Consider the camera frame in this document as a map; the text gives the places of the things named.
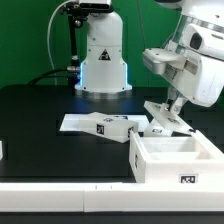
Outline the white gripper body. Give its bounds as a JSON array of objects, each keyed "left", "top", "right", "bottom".
[{"left": 164, "top": 23, "right": 224, "bottom": 108}]

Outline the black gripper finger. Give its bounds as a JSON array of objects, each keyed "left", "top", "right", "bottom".
[
  {"left": 172, "top": 96, "right": 187, "bottom": 113},
  {"left": 166, "top": 87, "right": 177, "bottom": 112}
]

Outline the white cabinet door panel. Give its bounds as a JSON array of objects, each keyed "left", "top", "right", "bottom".
[{"left": 144, "top": 101, "right": 193, "bottom": 134}]

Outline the white cabinet body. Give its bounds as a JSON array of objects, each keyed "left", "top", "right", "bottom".
[{"left": 129, "top": 131, "right": 224, "bottom": 185}]

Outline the small white cabinet panel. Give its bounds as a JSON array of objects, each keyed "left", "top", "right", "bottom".
[{"left": 143, "top": 119, "right": 172, "bottom": 137}]

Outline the white cabinet top block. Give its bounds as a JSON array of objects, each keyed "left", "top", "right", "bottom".
[{"left": 84, "top": 112, "right": 138, "bottom": 143}]

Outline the flat white base sheet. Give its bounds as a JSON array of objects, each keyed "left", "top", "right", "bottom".
[{"left": 60, "top": 114, "right": 149, "bottom": 132}]

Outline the white front fence bar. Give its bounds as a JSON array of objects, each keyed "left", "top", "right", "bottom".
[{"left": 0, "top": 183, "right": 224, "bottom": 212}]

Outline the white left edge block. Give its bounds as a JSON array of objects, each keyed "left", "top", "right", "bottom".
[{"left": 0, "top": 140, "right": 3, "bottom": 160}]

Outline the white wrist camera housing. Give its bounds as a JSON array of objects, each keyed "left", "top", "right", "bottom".
[{"left": 142, "top": 48, "right": 186, "bottom": 80}]

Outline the black cable bundle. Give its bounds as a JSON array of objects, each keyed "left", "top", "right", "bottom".
[{"left": 27, "top": 68, "right": 81, "bottom": 86}]

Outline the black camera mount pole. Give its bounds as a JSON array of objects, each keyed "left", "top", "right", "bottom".
[{"left": 60, "top": 2, "right": 88, "bottom": 86}]

